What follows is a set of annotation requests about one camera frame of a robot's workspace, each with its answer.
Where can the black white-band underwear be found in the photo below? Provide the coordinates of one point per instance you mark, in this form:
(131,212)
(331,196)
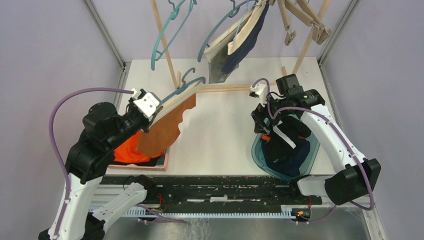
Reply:
(284,134)

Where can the navy cream-band underwear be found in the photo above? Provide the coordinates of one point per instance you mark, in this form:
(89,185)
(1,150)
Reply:
(236,56)

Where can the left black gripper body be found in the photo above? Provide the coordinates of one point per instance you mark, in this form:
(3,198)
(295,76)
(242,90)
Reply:
(133,121)

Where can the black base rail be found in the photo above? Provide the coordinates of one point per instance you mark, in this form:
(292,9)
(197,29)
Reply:
(223,194)

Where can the black garment in tub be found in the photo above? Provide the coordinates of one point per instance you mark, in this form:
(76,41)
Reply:
(296,127)

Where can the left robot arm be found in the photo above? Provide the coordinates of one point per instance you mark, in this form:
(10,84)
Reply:
(86,164)

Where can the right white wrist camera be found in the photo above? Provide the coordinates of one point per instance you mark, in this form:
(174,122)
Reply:
(260,91)

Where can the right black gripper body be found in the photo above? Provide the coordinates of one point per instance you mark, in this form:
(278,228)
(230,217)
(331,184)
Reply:
(260,113)

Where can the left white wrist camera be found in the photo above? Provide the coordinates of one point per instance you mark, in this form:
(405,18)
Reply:
(146,102)

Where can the light blue hanger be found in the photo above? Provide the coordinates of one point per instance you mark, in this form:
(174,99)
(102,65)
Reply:
(247,23)

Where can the brown orange underwear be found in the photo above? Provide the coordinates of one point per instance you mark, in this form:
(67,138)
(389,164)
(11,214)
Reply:
(164,130)

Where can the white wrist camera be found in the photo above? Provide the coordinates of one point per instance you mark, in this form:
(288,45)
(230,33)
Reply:
(260,91)
(146,102)

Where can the wooden clip hangers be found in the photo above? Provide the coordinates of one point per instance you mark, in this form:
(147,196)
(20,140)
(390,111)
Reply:
(302,10)

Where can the wooden clothes rack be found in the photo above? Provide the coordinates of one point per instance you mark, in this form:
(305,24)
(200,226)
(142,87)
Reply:
(210,88)

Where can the grey underwear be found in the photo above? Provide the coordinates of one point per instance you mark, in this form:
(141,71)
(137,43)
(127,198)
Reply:
(216,54)

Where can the orange garment in basket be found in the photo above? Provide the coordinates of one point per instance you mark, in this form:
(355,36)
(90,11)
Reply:
(126,154)

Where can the pink laundry basket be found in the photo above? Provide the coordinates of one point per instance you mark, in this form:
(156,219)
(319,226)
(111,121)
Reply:
(157,163)

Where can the navy orange-band underwear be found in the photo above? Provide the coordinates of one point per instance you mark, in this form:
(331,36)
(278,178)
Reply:
(294,162)

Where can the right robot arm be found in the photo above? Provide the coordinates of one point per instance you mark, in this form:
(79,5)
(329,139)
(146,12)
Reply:
(355,175)

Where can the white cable duct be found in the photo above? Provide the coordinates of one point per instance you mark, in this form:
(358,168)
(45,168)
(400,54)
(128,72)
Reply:
(285,213)

